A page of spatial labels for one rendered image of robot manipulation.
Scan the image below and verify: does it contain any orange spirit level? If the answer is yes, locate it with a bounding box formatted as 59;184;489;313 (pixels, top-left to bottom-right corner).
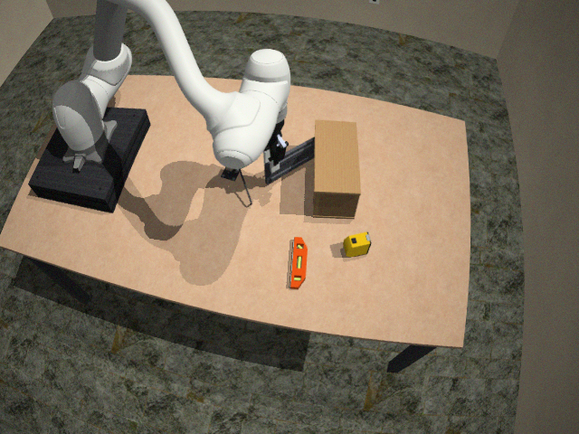
290;237;308;289

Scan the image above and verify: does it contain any brown wooden cabinet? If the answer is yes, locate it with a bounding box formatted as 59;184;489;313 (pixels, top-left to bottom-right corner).
264;119;361;219

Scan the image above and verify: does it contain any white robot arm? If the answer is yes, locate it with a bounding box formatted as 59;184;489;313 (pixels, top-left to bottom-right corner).
52;0;290;172

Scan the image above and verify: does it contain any yellow tape measure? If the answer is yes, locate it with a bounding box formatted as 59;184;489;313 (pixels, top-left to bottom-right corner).
343;232;371;257

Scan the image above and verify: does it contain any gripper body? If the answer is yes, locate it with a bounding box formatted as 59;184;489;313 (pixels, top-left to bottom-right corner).
271;119;284;141

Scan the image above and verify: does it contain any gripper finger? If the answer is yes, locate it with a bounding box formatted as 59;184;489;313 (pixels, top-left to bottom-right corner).
268;134;289;173
263;144;270;164

